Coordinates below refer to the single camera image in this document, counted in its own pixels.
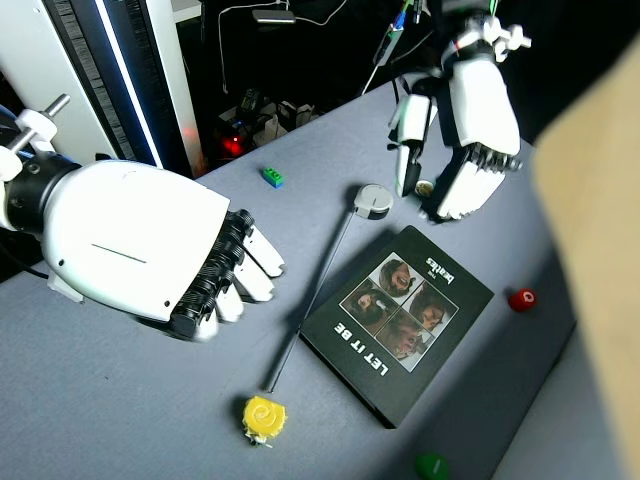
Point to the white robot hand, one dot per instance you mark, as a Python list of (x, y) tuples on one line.
[(135, 235), (480, 105)]

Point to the small dark green toy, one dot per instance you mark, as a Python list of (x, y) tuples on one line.
[(432, 466)]

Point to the grey power adapter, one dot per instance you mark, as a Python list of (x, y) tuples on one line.
[(274, 16)]

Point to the large pale backdrop board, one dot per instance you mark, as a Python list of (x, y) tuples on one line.
[(600, 200)]

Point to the yellow swirl toy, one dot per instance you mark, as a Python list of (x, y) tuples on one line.
[(262, 417)]

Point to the white and black tape measure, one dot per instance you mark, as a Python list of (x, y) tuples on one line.
[(372, 200)]

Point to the grey table cloth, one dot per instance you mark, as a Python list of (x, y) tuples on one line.
[(150, 390)]

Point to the green and blue building block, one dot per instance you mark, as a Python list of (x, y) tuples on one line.
[(273, 176)]

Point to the small red toy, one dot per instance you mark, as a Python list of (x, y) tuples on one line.
[(522, 300)]

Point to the black Let It Be book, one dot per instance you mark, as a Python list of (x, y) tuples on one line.
[(360, 350)]

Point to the white robot torso column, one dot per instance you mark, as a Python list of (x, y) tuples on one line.
[(75, 75)]

